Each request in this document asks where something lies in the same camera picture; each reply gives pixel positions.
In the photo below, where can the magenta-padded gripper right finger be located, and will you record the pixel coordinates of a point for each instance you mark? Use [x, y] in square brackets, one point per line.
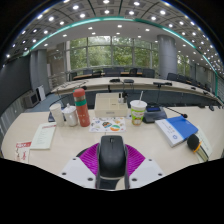
[145, 170]

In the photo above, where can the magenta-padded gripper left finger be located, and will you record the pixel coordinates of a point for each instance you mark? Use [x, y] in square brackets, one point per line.
[78, 170]

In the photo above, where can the black computer mouse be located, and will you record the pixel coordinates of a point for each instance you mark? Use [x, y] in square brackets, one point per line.
[111, 156]

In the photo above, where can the white booklet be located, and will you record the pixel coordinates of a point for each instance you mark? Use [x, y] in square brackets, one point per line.
[43, 136]

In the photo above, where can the blue and white book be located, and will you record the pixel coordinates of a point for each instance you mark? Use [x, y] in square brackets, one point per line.
[175, 130]

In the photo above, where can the colourful sticker sheet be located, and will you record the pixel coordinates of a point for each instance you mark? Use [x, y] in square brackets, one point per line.
[106, 125]

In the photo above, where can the white lidded mug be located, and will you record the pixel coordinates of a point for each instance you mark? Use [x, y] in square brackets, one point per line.
[70, 116]

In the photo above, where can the green printed paper cup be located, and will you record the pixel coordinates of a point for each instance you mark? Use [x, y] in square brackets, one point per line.
[137, 113]

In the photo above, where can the red bottle with green band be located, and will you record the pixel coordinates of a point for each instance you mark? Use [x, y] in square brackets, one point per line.
[82, 110]

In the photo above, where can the pale green notebook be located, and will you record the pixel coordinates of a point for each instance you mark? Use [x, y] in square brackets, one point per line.
[206, 141]

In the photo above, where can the white cardboard box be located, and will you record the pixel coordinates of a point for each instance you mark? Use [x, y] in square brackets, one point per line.
[110, 105]

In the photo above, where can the white boxy appliance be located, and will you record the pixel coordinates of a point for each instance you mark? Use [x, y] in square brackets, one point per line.
[31, 99]

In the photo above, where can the row of dark office chairs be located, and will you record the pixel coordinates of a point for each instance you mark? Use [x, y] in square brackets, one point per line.
[111, 72]

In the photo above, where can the group of ceiling lights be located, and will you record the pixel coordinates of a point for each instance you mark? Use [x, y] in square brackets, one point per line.
[116, 26]

